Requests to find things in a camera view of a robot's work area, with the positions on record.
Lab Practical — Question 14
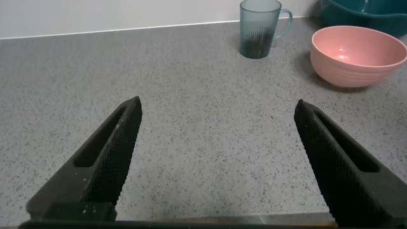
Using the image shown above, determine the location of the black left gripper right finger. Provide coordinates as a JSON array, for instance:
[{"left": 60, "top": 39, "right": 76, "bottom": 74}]
[{"left": 293, "top": 99, "right": 407, "bottom": 228}]

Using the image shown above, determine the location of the teal plastic basin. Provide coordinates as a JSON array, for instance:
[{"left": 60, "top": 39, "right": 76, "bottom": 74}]
[{"left": 320, "top": 0, "right": 407, "bottom": 38}]

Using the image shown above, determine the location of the pink plastic bowl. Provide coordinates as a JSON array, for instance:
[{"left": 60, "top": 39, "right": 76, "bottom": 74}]
[{"left": 310, "top": 25, "right": 407, "bottom": 88}]

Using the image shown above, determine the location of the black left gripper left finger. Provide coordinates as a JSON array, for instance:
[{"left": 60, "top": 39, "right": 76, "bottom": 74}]
[{"left": 25, "top": 96, "right": 143, "bottom": 223}]

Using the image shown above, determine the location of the translucent teal ribbed plastic cup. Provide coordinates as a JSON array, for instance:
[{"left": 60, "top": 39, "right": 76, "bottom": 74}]
[{"left": 238, "top": 0, "right": 293, "bottom": 59}]

